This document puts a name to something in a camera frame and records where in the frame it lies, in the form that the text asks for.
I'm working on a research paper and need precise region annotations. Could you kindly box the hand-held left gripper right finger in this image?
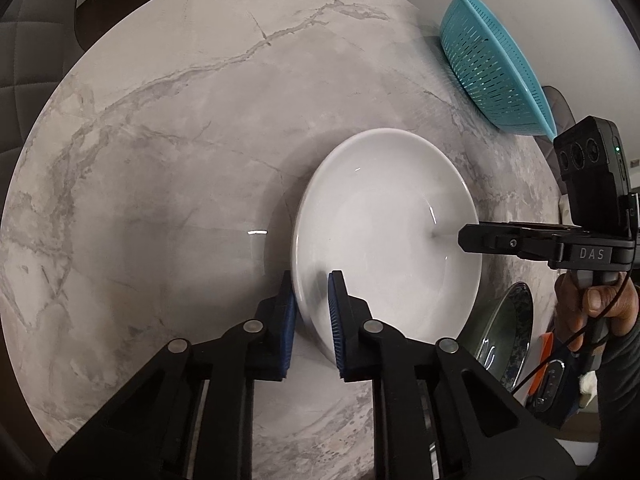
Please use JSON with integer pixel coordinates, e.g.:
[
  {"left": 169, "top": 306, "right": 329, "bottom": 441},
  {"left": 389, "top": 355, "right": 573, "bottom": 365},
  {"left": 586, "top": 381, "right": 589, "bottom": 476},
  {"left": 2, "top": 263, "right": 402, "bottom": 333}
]
[{"left": 327, "top": 270, "right": 593, "bottom": 480}]

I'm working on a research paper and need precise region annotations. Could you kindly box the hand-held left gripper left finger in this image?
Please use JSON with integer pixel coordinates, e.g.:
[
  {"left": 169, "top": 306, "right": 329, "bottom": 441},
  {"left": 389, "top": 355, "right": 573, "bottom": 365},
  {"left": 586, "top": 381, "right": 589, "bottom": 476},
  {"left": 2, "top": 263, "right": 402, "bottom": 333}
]
[{"left": 47, "top": 270, "right": 300, "bottom": 480}]

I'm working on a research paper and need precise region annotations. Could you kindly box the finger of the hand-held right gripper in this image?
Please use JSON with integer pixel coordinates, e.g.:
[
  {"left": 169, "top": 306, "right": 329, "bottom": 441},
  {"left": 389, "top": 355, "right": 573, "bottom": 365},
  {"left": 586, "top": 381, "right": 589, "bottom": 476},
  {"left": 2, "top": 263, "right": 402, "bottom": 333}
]
[
  {"left": 457, "top": 223, "right": 566, "bottom": 261},
  {"left": 479, "top": 220, "right": 576, "bottom": 234}
]

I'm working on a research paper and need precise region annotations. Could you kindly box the blue patterned bowl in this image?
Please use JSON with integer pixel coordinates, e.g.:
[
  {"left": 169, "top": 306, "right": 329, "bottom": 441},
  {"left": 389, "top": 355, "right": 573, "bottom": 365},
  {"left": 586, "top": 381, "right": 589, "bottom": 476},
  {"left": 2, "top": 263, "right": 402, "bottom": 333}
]
[{"left": 472, "top": 282, "right": 535, "bottom": 393}]

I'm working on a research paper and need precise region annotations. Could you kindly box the small white dish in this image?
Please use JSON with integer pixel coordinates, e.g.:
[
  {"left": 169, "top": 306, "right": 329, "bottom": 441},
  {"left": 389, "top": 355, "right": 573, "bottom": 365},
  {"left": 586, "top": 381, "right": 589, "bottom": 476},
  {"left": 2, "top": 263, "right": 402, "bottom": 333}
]
[{"left": 291, "top": 128, "right": 483, "bottom": 361}]

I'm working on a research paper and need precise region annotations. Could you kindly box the person's right forearm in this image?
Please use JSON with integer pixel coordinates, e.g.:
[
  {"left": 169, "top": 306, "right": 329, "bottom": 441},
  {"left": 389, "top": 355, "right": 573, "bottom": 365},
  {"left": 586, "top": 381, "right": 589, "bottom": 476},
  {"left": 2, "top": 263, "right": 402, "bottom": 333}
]
[{"left": 595, "top": 320, "right": 640, "bottom": 456}]

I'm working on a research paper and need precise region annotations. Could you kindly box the person's right hand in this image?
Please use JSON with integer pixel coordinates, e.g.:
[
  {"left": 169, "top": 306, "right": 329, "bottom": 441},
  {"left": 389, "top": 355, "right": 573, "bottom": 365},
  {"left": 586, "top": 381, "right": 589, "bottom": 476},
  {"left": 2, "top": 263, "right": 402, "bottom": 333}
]
[{"left": 554, "top": 272, "right": 640, "bottom": 353}]

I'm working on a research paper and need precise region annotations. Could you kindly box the dark blue electric cooker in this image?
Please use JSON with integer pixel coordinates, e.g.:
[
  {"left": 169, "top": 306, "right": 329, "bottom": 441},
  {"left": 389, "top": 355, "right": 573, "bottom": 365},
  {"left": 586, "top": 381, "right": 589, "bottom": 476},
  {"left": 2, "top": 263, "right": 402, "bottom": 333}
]
[{"left": 525, "top": 350, "right": 601, "bottom": 428}]

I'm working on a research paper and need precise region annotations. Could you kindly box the teal plastic colander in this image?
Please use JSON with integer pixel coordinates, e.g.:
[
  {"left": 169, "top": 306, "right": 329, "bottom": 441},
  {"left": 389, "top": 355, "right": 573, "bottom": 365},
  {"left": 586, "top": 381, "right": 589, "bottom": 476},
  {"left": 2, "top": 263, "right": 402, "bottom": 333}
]
[{"left": 439, "top": 0, "right": 557, "bottom": 137}]

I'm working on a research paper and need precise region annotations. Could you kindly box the light grey quilted chair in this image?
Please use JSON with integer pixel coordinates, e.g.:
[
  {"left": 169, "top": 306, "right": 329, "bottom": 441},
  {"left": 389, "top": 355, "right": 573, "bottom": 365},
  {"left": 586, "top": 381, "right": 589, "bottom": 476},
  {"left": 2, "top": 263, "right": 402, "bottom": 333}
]
[{"left": 0, "top": 0, "right": 88, "bottom": 161}]

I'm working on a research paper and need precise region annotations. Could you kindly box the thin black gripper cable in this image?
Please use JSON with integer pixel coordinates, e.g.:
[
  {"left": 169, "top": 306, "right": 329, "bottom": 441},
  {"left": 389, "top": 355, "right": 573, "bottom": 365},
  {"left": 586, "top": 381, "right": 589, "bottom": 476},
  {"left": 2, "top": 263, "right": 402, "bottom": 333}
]
[{"left": 512, "top": 195, "right": 640, "bottom": 393}]

